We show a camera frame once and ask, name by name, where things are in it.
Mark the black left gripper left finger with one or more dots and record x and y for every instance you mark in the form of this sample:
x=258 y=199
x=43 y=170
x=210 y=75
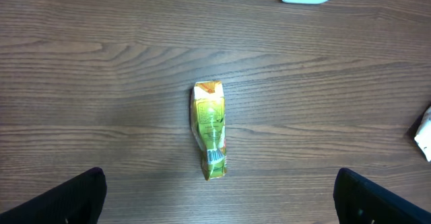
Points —
x=78 y=200

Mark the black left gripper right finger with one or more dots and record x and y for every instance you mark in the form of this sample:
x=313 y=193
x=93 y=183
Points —
x=359 y=200

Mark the white cosmetic tube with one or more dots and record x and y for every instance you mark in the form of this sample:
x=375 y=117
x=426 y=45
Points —
x=423 y=135

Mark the green tea packet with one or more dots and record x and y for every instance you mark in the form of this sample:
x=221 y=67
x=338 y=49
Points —
x=208 y=124

